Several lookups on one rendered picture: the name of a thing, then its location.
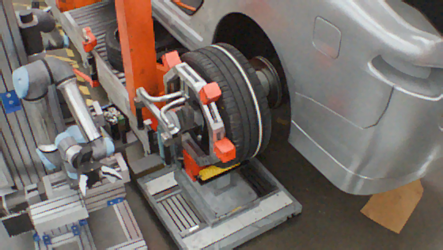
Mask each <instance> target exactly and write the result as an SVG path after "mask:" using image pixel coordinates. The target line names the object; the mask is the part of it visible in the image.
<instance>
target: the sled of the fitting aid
mask: <svg viewBox="0 0 443 250"><path fill-rule="evenodd" d="M184 173H186V167H183V168H181V169H179V170H176V171H175V172H173V175H174V180H175V181H176V182H177V183H178V185H179V186H180V188H181V189H182V190H183V192H184V193H185V194H186V195H187V197H188V198H189V199H190V200H191V203H192V204H193V206H194V207H195V208H196V209H197V210H198V212H199V213H200V214H201V215H202V217H203V218H204V219H205V220H206V222H207V223H208V224H209V226H210V227H211V229H213V228H215V227H217V226H219V225H221V224H223V223H225V222H227V221H228V220H230V219H234V218H236V217H238V216H240V215H242V214H243V213H245V212H247V211H249V210H251V209H253V208H255V207H257V206H259V204H260V197H259V196H258V195H257V194H256V199H254V200H252V201H251V202H249V203H246V204H244V205H243V206H240V207H238V208H235V209H233V210H231V211H229V212H227V213H226V214H223V215H222V216H220V217H218V218H215V216H213V214H212V213H211V212H210V209H209V208H208V207H207V206H206V204H205V203H204V202H203V201H202V200H201V199H200V197H199V196H198V195H197V194H196V193H195V191H194V190H193V189H192V187H191V186H190V184H189V183H188V181H187V180H186V178H185V177H184Z"/></svg>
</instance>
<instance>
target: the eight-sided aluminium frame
mask: <svg viewBox="0 0 443 250"><path fill-rule="evenodd" d="M190 76H191V77H190ZM178 77H181V78H182V79H183V80H184V81H185V82H186V83H187V85H188V86H189V87H190V88H191V89H192V90H193V92H195V95H196V97H197V99H198V102H199V105H200V107H201V109H202V111H203V114H204V116H205V118H206V123H207V126H208V129H209V149H210V155H209V156H206V154H205V153H204V152H203V151H202V150H201V148H200V147H199V146H198V145H197V144H196V142H195V141H194V140H193V139H192V138H191V136H190V135H189V134H188V133H186V134H184V135H182V141H180V144H181V145H182V146H183V147H184V149H185V150H186V151H187V153H188V154H189V155H190V156H191V158H192V159H193V160H195V162H196V164H197V165H198V166H204V165H209V164H213V163H215V162H217V161H220V160H219V158H218V157H217V156H216V155H215V154H214V142H216V141H218V140H220V139H223V138H224V131H225V129H224V125H223V122H222V120H221V117H220V115H219V113H218V110H217V109H216V106H215V104H214V102H213V103H210V104H208V107H209V109H210V112H211V114H212V116H213V118H214V121H213V120H212V117H211V115H210V113H209V111H208V108H207V106H206V105H205V106H204V105H203V103H202V101H201V99H200V97H199V95H198V92H199V91H200V90H201V88H202V87H203V86H204V85H207V83H206V82H205V80H203V79H202V78H201V77H200V76H198V75H197V74H196V73H195V72H194V71H193V70H192V69H191V68H190V67H189V65H188V64H186V62H182V63H180V64H176V65H174V66H173V67H172V69H171V70H170V71H169V72H168V73H167V74H166V75H164V77H163V78H164V79H163V81H164V85H165V95H166V96H167V95H169V94H170V86H171V94H172V93H177V89H176V79H177V78H178ZM192 78H193V79H194V80H193V79H192ZM175 100H178V99H177V97H175V98H172V101H171V99H169V100H167V101H166V104H165V105H167V104H169V103H171V102H173V101H175ZM188 143H190V145H191V147H192V148H193V149H192V148H191V147H190V146H189V145H188ZM195 152H196V153H197V154H198V155H199V156H200V157H199V156H198V155H197V154H196V153H195Z"/></svg>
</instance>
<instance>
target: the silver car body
mask: <svg viewBox="0 0 443 250"><path fill-rule="evenodd" d="M150 1H151V7H152V14H153V17H154V18H155V19H156V20H158V21H159V22H160V23H161V25H162V26H164V27H165V28H166V29H167V30H168V31H169V32H170V33H171V34H172V35H173V36H174V37H175V38H176V39H177V40H179V42H180V43H181V44H183V45H184V46H185V47H186V48H187V49H188V50H189V51H194V50H196V49H199V48H201V47H208V46H210V40H211V37H212V32H213V30H214V26H215V25H216V23H217V21H218V19H220V17H221V16H222V15H223V14H224V13H226V12H228V11H239V12H243V13H246V14H247V15H249V16H250V17H252V18H253V20H254V21H257V22H258V24H259V25H260V26H261V27H262V28H263V30H264V31H265V32H266V33H267V35H268V36H269V37H270V39H271V41H272V43H273V45H274V47H275V50H276V51H277V53H278V56H279V58H280V60H281V63H282V66H283V68H284V71H285V74H286V79H287V81H288V86H289V90H290V99H291V107H292V123H291V131H290V136H289V140H288V142H289V143H290V144H291V145H292V146H293V147H294V148H295V149H296V150H298V152H299V153H301V154H302V155H303V156H304V157H305V158H306V159H308V160H309V162H310V163H311V164H312V165H313V166H315V167H316V168H317V169H318V170H319V171H320V172H321V173H322V174H323V175H324V176H326V177H327V178H328V179H329V180H330V181H331V183H332V184H334V185H335V186H336V187H337V188H338V189H340V190H341V191H344V192H347V193H350V194H353V195H371V194H377V193H382V192H386V191H391V190H393V189H396V188H400V187H402V186H403V185H405V184H409V183H410V182H413V181H414V180H417V179H421V178H422V177H424V176H425V175H428V174H430V173H431V172H432V171H434V170H436V169H438V168H440V167H442V166H443V0H150Z"/></svg>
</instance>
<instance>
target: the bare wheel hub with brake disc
mask: <svg viewBox="0 0 443 250"><path fill-rule="evenodd" d="M248 61H249V62H250V64H251V65H252V68H253V69H254V70H255V72H256V74H257V76H258V77H259V79H260V81H261V84H262V85H263V90H264V91H265V93H266V96H267V101H268V104H269V108H270V110H271V109H273V108H276V107H278V106H279V104H280V102H281V99H282V85H281V81H280V79H279V76H278V74H277V71H276V70H275V68H274V67H273V65H272V64H270V63H269V62H268V61H267V60H266V59H265V58H263V57H261V56H257V57H255V58H252V59H250V60H248Z"/></svg>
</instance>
